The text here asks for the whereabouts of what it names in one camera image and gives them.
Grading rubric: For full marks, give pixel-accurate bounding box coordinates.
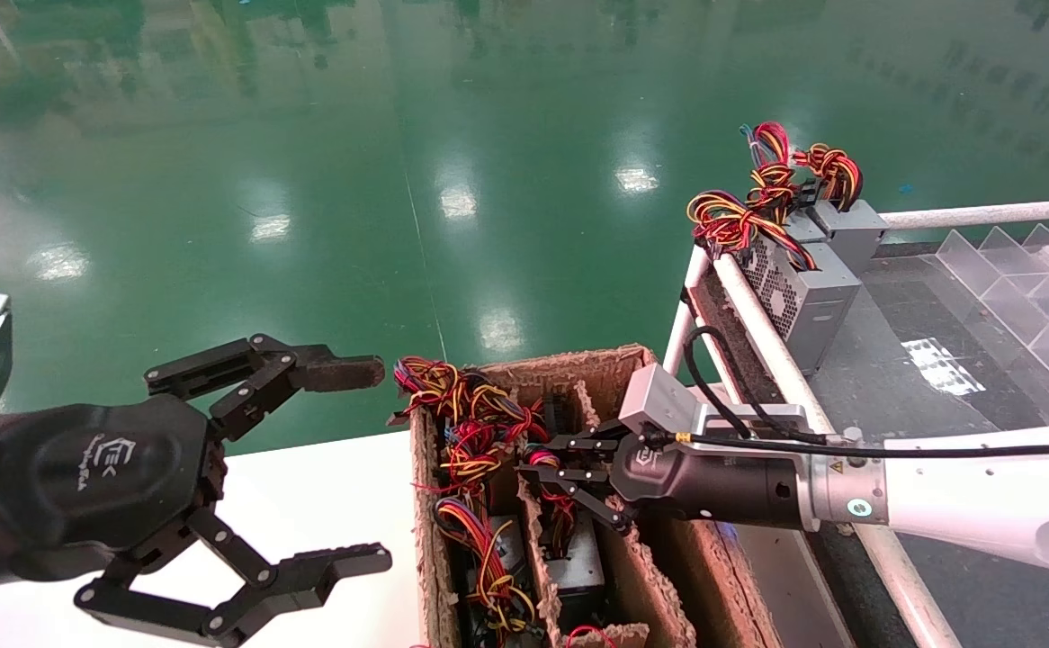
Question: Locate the black cable connector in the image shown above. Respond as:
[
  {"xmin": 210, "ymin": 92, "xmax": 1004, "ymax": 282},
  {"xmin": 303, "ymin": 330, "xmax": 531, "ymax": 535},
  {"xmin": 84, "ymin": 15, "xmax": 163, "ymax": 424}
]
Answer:
[{"xmin": 541, "ymin": 391, "xmax": 579, "ymax": 442}]

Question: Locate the black cable with brass connector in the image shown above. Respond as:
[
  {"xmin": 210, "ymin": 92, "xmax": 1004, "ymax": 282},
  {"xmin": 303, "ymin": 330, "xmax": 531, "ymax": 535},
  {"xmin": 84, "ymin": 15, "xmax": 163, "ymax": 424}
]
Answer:
[{"xmin": 650, "ymin": 430, "xmax": 1049, "ymax": 458}]

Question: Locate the perforated grey power supply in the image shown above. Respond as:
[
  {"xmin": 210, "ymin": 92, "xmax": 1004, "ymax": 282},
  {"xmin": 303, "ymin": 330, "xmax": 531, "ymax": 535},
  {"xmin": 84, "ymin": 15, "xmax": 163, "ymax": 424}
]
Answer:
[{"xmin": 686, "ymin": 187, "xmax": 862, "ymax": 374}]

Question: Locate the brown cardboard box with dividers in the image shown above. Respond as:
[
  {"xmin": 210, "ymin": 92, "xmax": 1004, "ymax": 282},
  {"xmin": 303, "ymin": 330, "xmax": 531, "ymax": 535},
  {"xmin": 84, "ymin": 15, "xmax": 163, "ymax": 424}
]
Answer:
[{"xmin": 409, "ymin": 344, "xmax": 782, "ymax": 648}]

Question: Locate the grey power supply with wires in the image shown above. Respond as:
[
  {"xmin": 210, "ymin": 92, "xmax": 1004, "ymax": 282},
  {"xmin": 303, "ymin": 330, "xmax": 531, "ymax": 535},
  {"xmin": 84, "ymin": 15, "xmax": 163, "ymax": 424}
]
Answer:
[
  {"xmin": 390, "ymin": 357, "xmax": 551, "ymax": 496},
  {"xmin": 740, "ymin": 121, "xmax": 890, "ymax": 275},
  {"xmin": 516, "ymin": 445, "xmax": 614, "ymax": 626},
  {"xmin": 435, "ymin": 497, "xmax": 543, "ymax": 648}
]

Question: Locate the clear acrylic divider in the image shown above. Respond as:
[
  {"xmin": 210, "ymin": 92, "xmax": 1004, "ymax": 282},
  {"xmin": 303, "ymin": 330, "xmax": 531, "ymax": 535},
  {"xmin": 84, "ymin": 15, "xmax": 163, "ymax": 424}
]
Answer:
[{"xmin": 937, "ymin": 223, "xmax": 1049, "ymax": 413}]

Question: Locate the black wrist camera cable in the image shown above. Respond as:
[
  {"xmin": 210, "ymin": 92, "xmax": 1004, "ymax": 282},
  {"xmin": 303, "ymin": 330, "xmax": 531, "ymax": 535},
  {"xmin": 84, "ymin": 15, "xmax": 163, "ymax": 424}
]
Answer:
[{"xmin": 681, "ymin": 325, "xmax": 838, "ymax": 445}]

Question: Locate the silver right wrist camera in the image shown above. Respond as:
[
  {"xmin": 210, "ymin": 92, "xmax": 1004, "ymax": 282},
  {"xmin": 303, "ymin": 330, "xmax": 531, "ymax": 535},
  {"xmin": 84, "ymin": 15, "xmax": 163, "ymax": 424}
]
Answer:
[{"xmin": 619, "ymin": 363, "xmax": 809, "ymax": 444}]

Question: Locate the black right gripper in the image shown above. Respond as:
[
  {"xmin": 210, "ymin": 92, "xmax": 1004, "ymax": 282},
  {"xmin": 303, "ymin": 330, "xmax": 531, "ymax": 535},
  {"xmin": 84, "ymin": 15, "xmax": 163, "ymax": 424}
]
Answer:
[{"xmin": 518, "ymin": 427, "xmax": 807, "ymax": 534}]

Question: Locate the red wire bundle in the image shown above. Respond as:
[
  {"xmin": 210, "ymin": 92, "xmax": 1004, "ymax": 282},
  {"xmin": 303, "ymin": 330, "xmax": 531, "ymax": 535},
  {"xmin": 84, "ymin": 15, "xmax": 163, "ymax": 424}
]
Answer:
[{"xmin": 563, "ymin": 624, "xmax": 620, "ymax": 648}]

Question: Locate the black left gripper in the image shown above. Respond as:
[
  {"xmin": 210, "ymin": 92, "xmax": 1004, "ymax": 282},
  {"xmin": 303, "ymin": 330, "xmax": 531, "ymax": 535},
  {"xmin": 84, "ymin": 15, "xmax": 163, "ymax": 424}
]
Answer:
[{"xmin": 0, "ymin": 333, "xmax": 393, "ymax": 648}]

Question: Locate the white frame leg pipe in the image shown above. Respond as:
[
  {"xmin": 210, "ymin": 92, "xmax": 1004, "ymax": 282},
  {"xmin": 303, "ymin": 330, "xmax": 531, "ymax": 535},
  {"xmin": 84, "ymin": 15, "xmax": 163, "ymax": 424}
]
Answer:
[{"xmin": 664, "ymin": 245, "xmax": 711, "ymax": 374}]

